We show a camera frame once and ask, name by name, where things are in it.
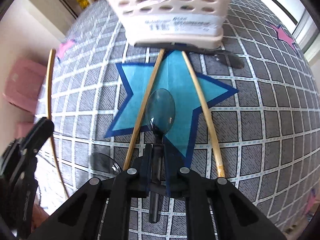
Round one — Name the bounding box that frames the bamboo chopstick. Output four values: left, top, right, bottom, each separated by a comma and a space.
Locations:
182, 51, 225, 178
123, 49, 165, 170

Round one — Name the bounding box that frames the plain wooden chopstick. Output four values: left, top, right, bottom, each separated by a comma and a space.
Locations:
46, 49, 69, 199

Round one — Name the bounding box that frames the steel spoon dark handle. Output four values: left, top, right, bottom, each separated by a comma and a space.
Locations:
174, 43, 244, 69

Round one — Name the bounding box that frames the pink stool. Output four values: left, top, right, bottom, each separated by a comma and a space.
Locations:
1, 59, 47, 138

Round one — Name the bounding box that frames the grey checkered tablecloth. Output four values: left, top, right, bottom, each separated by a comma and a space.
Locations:
36, 0, 319, 231

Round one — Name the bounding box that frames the beige plastic utensil caddy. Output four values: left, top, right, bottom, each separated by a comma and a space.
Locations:
107, 0, 229, 49

